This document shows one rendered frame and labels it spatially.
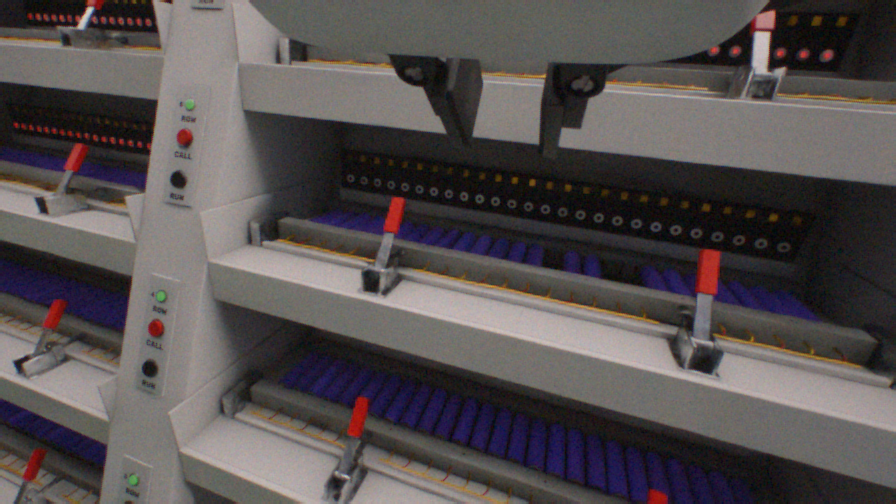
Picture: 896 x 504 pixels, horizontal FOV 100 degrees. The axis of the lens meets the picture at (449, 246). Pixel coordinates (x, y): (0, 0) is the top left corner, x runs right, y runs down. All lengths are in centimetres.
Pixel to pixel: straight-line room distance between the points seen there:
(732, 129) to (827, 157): 6
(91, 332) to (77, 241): 15
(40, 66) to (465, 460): 67
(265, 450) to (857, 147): 56
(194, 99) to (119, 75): 13
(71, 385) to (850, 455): 75
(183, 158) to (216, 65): 10
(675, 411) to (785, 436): 7
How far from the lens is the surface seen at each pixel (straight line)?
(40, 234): 67
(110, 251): 57
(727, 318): 40
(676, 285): 43
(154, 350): 51
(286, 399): 50
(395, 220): 36
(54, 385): 67
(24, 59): 73
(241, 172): 46
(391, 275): 36
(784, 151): 36
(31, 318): 82
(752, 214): 50
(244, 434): 51
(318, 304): 38
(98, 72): 62
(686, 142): 34
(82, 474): 79
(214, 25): 50
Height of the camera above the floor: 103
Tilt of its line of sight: 3 degrees down
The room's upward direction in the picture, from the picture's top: 10 degrees clockwise
